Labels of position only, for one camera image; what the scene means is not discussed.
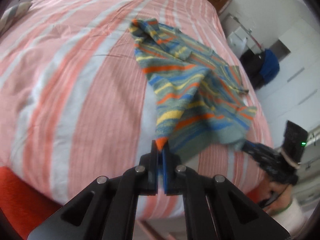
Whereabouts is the colourful striped knit sweater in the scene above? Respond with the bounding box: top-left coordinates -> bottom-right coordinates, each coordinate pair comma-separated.
129,18 -> 257,159

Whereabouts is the person's right hand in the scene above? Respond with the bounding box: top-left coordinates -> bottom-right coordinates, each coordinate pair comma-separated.
258,177 -> 293,213

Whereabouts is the white wardrobe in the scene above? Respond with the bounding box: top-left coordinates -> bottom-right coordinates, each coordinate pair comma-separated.
256,19 -> 319,147

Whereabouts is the red orange stool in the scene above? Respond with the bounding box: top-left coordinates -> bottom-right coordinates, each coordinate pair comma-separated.
1,167 -> 61,239

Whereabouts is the blue garment on chair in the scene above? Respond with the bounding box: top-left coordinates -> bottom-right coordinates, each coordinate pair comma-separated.
259,49 -> 280,85

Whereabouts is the pink white striped bed cover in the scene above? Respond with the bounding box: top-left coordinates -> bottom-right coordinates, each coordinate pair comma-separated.
0,0 -> 274,222

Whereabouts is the white plastic bag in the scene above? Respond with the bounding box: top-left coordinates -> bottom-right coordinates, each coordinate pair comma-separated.
227,32 -> 248,59

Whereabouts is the white bedside desk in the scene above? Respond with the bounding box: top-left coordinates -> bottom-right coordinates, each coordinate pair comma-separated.
222,13 -> 265,54

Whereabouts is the grey striped pillow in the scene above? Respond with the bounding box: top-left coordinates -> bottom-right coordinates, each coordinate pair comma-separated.
0,2 -> 33,36

